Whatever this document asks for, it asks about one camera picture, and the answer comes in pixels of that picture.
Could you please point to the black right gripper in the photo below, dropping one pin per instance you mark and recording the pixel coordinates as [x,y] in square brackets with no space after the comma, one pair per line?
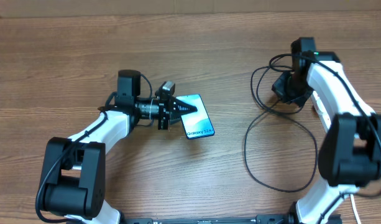
[278,88]

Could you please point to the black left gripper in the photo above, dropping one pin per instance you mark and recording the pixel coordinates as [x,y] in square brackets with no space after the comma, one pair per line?
[167,108]

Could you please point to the Galaxy smartphone blue screen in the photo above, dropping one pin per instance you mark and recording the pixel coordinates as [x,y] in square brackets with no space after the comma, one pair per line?
[196,124]

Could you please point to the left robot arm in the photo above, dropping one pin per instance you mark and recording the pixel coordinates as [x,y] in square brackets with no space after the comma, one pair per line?
[72,182]

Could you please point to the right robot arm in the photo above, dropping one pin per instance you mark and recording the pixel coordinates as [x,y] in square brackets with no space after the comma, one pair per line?
[350,156]

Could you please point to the white power strip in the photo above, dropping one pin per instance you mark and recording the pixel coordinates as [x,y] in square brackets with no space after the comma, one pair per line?
[320,112]

